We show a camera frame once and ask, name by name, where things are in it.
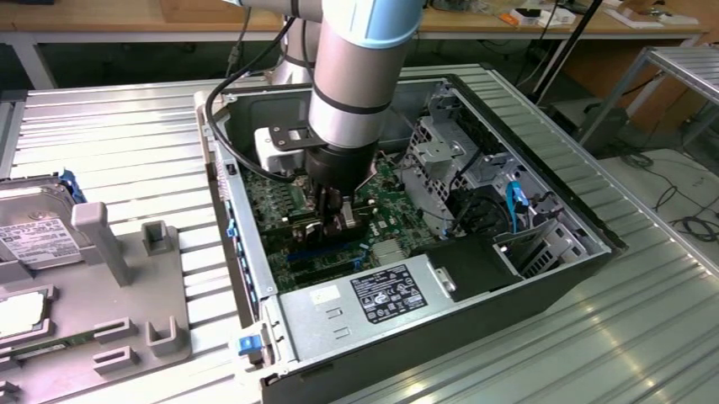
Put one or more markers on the white orange small box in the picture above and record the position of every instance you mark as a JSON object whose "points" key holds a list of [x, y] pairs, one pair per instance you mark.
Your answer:
{"points": [[513, 19]]}

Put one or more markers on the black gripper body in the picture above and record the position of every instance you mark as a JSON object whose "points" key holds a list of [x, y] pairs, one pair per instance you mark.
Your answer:
{"points": [[338, 168]]}

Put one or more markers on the silver hard disk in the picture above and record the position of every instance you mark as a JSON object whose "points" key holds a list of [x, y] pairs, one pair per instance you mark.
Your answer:
{"points": [[38, 235]]}

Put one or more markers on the blue expansion slot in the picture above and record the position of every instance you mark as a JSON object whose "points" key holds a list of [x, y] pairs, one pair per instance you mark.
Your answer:
{"points": [[308, 254]]}

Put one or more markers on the black plastic shroud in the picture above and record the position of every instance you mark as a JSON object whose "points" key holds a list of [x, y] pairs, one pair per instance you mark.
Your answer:
{"points": [[465, 265]]}

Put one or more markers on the silver chipset heatsink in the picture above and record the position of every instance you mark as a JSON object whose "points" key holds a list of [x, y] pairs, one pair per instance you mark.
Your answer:
{"points": [[388, 253]]}

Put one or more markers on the open black PC case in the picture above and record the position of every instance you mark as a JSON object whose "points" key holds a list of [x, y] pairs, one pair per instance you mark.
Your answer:
{"points": [[505, 336]]}

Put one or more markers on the white flat item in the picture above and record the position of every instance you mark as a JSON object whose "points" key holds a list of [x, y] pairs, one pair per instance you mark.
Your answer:
{"points": [[635, 17]]}

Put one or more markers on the green RAM stick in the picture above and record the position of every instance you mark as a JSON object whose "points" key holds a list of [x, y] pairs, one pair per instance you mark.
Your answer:
{"points": [[56, 346]]}

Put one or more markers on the blue case release latch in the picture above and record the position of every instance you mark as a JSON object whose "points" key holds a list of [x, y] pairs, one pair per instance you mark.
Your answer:
{"points": [[249, 346]]}

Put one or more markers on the green motherboard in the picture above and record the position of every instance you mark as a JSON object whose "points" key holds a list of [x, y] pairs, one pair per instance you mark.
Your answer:
{"points": [[393, 214]]}

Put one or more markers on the black white small box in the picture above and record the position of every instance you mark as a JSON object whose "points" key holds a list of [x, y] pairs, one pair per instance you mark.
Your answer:
{"points": [[556, 17]]}

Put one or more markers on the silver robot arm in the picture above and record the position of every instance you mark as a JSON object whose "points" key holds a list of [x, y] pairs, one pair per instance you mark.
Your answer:
{"points": [[353, 76]]}

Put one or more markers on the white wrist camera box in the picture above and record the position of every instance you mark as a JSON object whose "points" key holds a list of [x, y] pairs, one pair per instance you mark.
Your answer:
{"points": [[280, 160]]}

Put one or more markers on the metal slat side table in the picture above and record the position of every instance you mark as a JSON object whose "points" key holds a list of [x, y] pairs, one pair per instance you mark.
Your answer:
{"points": [[691, 63]]}

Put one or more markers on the blue disk caddy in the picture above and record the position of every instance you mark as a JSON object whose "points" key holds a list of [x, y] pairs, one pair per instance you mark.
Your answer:
{"points": [[69, 187]]}

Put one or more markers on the silver power supply unit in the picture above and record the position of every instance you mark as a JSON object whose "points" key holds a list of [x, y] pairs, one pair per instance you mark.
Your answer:
{"points": [[314, 320]]}

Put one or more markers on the grey parts rack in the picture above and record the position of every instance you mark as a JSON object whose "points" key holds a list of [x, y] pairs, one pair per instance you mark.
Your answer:
{"points": [[140, 286]]}

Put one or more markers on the silver CPU chip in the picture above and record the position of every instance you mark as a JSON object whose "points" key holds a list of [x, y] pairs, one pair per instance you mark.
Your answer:
{"points": [[18, 313]]}

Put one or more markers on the silver disk bay cage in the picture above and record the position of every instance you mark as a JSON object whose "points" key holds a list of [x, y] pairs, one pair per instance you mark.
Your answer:
{"points": [[437, 151]]}

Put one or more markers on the black floor object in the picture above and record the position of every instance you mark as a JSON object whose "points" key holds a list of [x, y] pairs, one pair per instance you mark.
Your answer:
{"points": [[600, 122]]}

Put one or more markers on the wooden workbench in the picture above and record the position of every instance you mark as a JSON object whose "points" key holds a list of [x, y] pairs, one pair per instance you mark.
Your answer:
{"points": [[84, 21]]}

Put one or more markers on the black stand pole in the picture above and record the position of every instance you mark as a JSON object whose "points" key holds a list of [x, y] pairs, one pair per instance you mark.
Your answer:
{"points": [[576, 37]]}

